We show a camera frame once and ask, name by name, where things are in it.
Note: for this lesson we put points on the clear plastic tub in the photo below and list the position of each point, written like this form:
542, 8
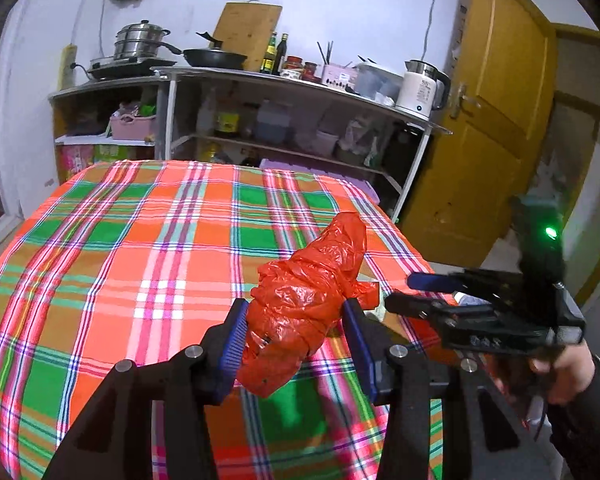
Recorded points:
331, 144

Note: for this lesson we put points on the pink plastic basket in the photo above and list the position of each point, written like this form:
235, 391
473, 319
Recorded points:
132, 127

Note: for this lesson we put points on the yellow label oil bottle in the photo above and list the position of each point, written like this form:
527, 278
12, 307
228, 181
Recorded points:
227, 120

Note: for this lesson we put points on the clear plastic food container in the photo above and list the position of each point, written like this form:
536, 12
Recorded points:
377, 82

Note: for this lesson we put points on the wooden cutting board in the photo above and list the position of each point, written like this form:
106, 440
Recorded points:
247, 30

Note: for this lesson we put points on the black induction cooker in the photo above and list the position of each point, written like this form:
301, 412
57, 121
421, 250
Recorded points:
125, 67

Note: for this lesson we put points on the black frying pan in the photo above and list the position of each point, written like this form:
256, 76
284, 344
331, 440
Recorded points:
215, 57

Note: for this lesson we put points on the wooden low cabinet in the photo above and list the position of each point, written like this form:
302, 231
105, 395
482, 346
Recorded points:
105, 91

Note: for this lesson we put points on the plaid tablecloth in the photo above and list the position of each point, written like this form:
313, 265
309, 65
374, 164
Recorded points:
130, 260

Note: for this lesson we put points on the wooden door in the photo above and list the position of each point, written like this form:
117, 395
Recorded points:
495, 135

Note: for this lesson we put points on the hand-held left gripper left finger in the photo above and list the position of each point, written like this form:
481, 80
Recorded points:
232, 340

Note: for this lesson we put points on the grey plastic jug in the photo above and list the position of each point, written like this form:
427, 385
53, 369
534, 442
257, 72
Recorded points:
272, 125

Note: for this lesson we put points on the red sauce jar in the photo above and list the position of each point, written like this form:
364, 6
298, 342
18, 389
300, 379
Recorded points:
293, 66
310, 71

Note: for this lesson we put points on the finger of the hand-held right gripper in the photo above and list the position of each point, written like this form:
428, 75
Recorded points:
410, 305
432, 281

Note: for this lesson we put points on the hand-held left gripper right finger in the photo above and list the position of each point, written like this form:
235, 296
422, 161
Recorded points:
357, 345

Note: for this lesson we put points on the person's right hand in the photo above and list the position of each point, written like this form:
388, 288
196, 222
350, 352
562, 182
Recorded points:
570, 370

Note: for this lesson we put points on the white shelf unit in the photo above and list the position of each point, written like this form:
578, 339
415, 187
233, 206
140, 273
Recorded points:
290, 82

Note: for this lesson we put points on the yellow label sauce bottle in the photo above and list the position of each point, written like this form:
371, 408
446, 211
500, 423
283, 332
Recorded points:
268, 57

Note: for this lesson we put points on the red plastic bag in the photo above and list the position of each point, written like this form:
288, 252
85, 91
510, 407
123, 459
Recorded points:
305, 295

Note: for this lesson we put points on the pink chopstick holder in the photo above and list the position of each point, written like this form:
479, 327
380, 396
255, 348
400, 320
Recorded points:
339, 77

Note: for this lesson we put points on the yellow power strip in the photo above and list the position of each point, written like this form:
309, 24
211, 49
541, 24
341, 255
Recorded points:
68, 67

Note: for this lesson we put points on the crumpled plastic bags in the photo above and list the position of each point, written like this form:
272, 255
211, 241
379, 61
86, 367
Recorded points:
360, 142

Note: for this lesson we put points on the white electric kettle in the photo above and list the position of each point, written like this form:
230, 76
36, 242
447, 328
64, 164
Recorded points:
420, 92

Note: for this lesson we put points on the steel steamer pot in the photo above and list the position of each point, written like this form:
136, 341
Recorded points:
140, 42

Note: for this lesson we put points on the person's right forearm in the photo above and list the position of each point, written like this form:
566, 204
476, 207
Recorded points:
595, 435

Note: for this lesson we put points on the dark sauce bottle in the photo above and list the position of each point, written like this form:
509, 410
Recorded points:
281, 55

